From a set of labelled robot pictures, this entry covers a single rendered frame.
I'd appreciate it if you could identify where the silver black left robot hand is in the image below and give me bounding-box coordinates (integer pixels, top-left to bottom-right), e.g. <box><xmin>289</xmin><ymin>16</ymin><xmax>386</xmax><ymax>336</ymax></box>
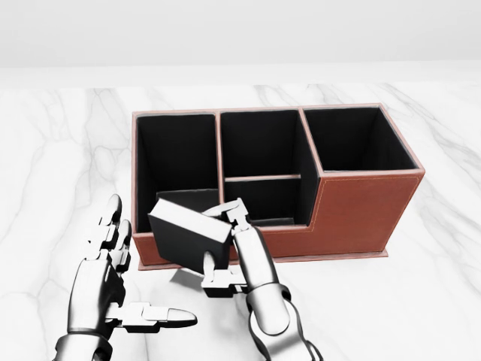
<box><xmin>65</xmin><ymin>193</ymin><xmax>198</xmax><ymax>336</ymax></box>

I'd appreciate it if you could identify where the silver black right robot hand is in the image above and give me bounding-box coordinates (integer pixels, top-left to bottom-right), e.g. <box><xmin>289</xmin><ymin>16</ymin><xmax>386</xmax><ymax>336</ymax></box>
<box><xmin>201</xmin><ymin>198</ymin><xmax>292</xmax><ymax>300</ymax></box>

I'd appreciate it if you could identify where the black book with white pages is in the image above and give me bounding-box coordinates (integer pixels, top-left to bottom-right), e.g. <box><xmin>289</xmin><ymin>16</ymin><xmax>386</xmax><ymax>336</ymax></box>
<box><xmin>147</xmin><ymin>199</ymin><xmax>233</xmax><ymax>279</ymax></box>

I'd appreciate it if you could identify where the red-brown desk caddy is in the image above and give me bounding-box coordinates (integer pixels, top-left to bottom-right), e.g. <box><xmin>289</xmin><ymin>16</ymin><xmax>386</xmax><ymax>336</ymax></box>
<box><xmin>131</xmin><ymin>102</ymin><xmax>426</xmax><ymax>272</ymax></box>

